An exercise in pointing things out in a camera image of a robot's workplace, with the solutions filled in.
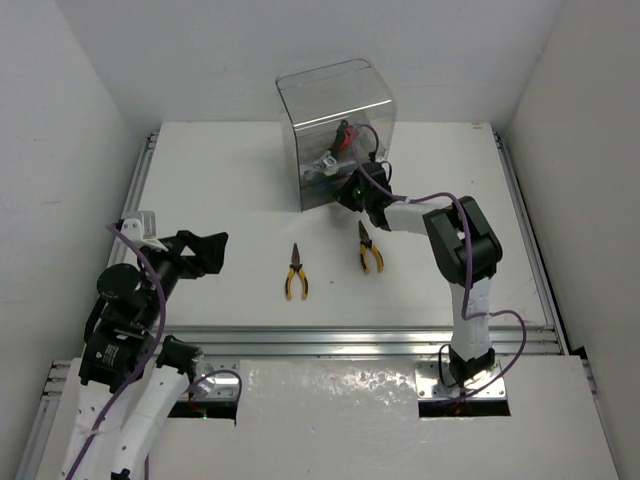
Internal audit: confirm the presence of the smoky tray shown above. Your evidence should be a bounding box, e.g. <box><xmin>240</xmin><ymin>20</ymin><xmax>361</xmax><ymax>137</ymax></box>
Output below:
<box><xmin>300</xmin><ymin>192</ymin><xmax>339</xmax><ymax>212</ymax></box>
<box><xmin>300</xmin><ymin>174</ymin><xmax>349</xmax><ymax>198</ymax></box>
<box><xmin>297</xmin><ymin>114</ymin><xmax>384</xmax><ymax>185</ymax></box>

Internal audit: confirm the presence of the black handle adjustable wrench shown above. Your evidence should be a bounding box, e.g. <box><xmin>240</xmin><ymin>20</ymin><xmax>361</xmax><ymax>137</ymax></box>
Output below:
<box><xmin>300</xmin><ymin>120</ymin><xmax>352</xmax><ymax>181</ymax></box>

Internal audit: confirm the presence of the smoky bottom tray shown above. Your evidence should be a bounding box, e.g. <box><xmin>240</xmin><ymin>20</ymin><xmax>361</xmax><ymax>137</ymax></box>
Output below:
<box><xmin>300</xmin><ymin>192</ymin><xmax>339</xmax><ymax>212</ymax></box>

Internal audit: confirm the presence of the red handle adjustable wrench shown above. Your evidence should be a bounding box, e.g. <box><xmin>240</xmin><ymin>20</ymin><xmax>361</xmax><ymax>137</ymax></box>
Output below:
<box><xmin>320</xmin><ymin>120</ymin><xmax>354</xmax><ymax>176</ymax></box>

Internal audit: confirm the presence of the clear acrylic box cover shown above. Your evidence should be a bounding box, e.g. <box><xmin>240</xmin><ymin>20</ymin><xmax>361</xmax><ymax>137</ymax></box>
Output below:
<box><xmin>275</xmin><ymin>58</ymin><xmax>397</xmax><ymax>211</ymax></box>

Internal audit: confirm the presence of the red clear screwdriver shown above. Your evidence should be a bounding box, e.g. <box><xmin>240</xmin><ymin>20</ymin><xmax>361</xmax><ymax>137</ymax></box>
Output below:
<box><xmin>311</xmin><ymin>181</ymin><xmax>344</xmax><ymax>192</ymax></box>

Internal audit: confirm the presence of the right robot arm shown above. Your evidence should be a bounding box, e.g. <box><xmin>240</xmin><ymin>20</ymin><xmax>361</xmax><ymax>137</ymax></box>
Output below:
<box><xmin>334</xmin><ymin>163</ymin><xmax>503</xmax><ymax>387</ymax></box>

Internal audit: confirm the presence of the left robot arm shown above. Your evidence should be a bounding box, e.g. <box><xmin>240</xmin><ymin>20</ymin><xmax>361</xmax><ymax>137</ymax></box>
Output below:
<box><xmin>61</xmin><ymin>220</ymin><xmax>229</xmax><ymax>479</ymax></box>

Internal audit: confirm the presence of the smoky top tray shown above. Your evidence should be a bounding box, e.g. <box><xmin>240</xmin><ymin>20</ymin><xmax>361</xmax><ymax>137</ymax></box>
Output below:
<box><xmin>297</xmin><ymin>114</ymin><xmax>384</xmax><ymax>185</ymax></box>

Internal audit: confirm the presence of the yellow long-nose pliers left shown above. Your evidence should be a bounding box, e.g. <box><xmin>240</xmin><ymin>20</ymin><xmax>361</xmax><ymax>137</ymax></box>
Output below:
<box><xmin>284</xmin><ymin>243</ymin><xmax>309</xmax><ymax>301</ymax></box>

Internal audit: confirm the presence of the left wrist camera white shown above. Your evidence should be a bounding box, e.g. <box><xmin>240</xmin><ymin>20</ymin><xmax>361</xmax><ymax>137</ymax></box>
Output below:
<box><xmin>120</xmin><ymin>211</ymin><xmax>168</xmax><ymax>251</ymax></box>

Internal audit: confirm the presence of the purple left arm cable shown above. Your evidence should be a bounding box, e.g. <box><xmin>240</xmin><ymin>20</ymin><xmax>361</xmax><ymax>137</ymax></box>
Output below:
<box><xmin>64</xmin><ymin>223</ymin><xmax>243</xmax><ymax>480</ymax></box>

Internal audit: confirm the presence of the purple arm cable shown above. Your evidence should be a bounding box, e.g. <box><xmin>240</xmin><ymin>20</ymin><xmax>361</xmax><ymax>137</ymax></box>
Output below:
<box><xmin>352</xmin><ymin>123</ymin><xmax>527</xmax><ymax>401</ymax></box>
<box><xmin>64</xmin><ymin>223</ymin><xmax>243</xmax><ymax>480</ymax></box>

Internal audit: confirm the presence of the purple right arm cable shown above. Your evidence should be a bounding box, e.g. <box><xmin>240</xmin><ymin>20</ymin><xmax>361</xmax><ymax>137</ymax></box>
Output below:
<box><xmin>352</xmin><ymin>123</ymin><xmax>527</xmax><ymax>401</ymax></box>

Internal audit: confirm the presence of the aluminium frame rail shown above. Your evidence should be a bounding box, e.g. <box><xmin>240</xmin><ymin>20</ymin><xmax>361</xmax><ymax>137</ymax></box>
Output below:
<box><xmin>29</xmin><ymin>131</ymin><xmax>597</xmax><ymax>455</ymax></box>

